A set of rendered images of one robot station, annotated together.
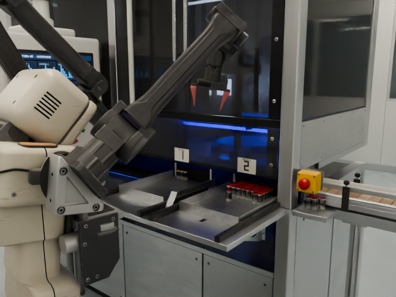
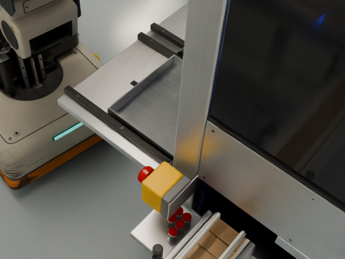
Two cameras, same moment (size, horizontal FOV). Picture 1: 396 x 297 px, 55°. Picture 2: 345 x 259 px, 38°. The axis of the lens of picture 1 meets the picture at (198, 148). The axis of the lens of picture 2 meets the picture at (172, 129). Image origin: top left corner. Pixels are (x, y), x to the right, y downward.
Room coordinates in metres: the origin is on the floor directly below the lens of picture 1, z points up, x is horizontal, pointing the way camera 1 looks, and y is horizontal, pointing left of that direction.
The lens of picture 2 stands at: (1.32, -0.93, 1.89)
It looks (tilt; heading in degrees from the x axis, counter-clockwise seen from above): 53 degrees down; 88
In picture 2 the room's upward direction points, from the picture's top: 5 degrees clockwise
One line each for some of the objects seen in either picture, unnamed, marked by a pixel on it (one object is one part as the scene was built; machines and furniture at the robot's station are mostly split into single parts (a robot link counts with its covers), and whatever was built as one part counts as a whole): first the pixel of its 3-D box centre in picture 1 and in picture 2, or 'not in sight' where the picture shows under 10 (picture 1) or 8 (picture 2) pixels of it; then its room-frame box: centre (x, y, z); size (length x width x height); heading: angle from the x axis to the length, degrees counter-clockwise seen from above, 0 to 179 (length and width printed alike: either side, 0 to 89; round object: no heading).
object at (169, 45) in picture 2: (162, 203); (169, 40); (1.33, 0.13, 0.91); 0.14 x 0.03 x 0.06; 142
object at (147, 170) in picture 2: (304, 184); (148, 177); (1.30, -0.38, 1.00); 0.04 x 0.04 x 0.04; 52
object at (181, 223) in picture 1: (188, 203); (209, 75); (1.44, 0.04, 0.87); 0.70 x 0.48 x 0.02; 52
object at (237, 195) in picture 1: (245, 193); not in sight; (1.46, -0.19, 0.91); 0.18 x 0.02 x 0.05; 52
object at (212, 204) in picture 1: (233, 201); (192, 117); (1.39, -0.14, 0.90); 0.34 x 0.26 x 0.04; 142
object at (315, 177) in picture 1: (309, 181); (165, 189); (1.33, -0.41, 1.00); 0.08 x 0.07 x 0.07; 142
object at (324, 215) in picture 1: (316, 211); (172, 233); (1.36, -0.44, 0.87); 0.14 x 0.13 x 0.02; 142
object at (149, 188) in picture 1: (168, 185); not in sight; (1.60, 0.13, 0.90); 0.34 x 0.26 x 0.04; 142
